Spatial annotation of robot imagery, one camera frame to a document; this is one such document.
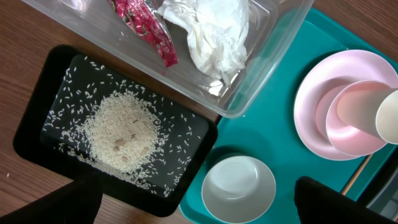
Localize red foil wrapper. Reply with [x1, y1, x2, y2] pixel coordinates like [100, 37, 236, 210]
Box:
[108, 0, 178, 67]

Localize small pink saucer plate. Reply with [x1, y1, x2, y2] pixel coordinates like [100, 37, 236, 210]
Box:
[315, 80, 391, 157]

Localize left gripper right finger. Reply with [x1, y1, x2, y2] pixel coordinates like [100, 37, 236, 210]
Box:
[294, 176, 395, 224]

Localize teal plastic serving tray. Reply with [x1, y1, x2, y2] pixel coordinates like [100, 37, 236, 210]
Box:
[178, 7, 398, 224]

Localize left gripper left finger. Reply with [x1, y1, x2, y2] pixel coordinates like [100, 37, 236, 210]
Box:
[1, 176, 103, 224]

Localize black plastic tray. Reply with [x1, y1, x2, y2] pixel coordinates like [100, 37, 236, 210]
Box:
[13, 45, 218, 217]

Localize grey plastic dish rack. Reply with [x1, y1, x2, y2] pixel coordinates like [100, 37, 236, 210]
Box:
[357, 149, 398, 222]

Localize grey bowl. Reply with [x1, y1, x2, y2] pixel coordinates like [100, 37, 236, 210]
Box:
[201, 155, 276, 223]

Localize white paper napkin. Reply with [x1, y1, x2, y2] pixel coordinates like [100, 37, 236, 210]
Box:
[157, 0, 249, 86]

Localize white rice pile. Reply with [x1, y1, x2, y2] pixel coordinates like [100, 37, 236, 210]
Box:
[42, 55, 203, 198]

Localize white ceramic cup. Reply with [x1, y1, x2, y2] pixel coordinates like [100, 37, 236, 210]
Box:
[336, 86, 397, 144]

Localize clear plastic waste bin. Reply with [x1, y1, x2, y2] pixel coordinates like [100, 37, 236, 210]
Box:
[27, 0, 313, 118]

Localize wooden chopstick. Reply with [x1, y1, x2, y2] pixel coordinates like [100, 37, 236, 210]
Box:
[340, 154, 373, 195]

